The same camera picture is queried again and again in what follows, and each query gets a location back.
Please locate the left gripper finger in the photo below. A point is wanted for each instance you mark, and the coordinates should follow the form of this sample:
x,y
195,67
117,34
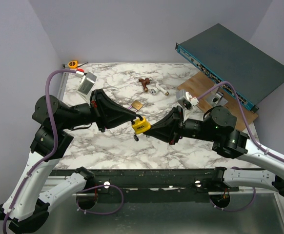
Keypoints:
x,y
115,120
109,109

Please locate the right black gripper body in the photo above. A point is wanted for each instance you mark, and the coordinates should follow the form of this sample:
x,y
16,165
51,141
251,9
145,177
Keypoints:
x,y
181,125

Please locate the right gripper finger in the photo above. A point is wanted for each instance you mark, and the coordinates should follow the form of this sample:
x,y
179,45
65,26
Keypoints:
x,y
163,134
166,124

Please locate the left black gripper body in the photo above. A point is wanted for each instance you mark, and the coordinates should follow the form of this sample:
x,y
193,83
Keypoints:
x,y
100,119

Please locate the small brass long-shackle padlock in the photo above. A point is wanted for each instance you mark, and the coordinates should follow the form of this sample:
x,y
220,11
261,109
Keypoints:
x,y
135,106

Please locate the yellow padlock with keys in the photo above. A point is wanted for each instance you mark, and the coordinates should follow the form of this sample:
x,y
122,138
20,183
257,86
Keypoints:
x,y
140,125

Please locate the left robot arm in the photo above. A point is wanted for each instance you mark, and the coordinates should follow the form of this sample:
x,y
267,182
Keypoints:
x,y
28,208

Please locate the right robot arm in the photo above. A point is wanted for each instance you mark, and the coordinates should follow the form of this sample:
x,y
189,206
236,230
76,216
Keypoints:
x,y
218,127

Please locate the white faucet tap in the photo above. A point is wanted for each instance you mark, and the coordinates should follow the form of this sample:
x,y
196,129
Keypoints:
x,y
158,89

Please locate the orange tape measure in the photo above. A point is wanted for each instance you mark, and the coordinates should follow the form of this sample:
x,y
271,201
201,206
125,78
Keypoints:
x,y
74,64

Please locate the brown faucet tap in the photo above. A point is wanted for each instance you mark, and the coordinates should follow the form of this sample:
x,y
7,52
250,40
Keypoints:
x,y
144,82

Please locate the wooden board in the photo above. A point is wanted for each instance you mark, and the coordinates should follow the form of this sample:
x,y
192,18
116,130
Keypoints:
x,y
200,83

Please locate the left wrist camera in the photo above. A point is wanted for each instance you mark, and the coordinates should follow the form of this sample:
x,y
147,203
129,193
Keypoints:
x,y
87,81

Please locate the metal switch stand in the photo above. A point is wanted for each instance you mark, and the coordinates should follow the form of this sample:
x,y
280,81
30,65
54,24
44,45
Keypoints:
x,y
216,98

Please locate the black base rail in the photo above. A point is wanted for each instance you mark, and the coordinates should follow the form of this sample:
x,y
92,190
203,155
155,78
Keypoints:
x,y
175,185

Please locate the teal network switch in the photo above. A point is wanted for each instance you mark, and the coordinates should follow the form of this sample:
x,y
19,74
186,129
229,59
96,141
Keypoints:
x,y
248,73

